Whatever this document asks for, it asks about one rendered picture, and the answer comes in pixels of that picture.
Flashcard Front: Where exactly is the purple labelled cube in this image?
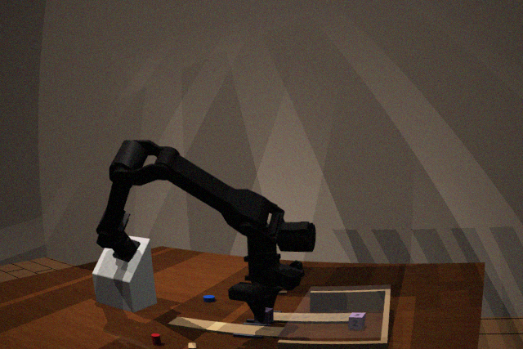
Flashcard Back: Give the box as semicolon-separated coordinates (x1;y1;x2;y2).
254;307;274;325

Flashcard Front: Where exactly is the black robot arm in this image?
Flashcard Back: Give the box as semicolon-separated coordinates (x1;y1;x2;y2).
96;140;316;291

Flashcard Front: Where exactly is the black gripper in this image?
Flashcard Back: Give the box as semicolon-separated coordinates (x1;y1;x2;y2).
228;251;283;322

